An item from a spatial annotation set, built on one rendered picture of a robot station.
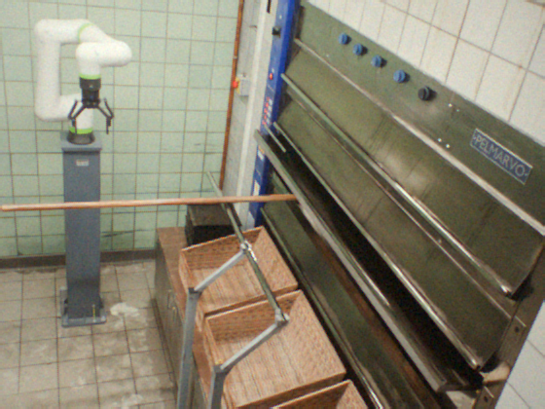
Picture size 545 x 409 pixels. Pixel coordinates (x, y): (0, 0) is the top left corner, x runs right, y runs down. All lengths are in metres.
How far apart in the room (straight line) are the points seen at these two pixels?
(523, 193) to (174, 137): 2.78
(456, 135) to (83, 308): 2.67
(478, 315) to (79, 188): 2.29
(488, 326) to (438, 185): 0.46
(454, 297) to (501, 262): 0.26
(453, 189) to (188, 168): 2.57
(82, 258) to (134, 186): 0.74
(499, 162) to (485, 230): 0.20
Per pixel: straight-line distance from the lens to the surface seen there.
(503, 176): 1.75
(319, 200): 2.59
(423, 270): 2.05
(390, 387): 2.34
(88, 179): 3.42
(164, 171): 4.16
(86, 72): 2.70
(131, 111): 3.95
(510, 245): 1.73
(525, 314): 1.72
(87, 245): 3.64
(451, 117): 1.94
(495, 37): 1.79
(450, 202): 1.91
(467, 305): 1.90
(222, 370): 2.32
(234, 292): 3.29
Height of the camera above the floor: 2.58
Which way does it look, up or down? 29 degrees down
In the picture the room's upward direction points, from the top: 9 degrees clockwise
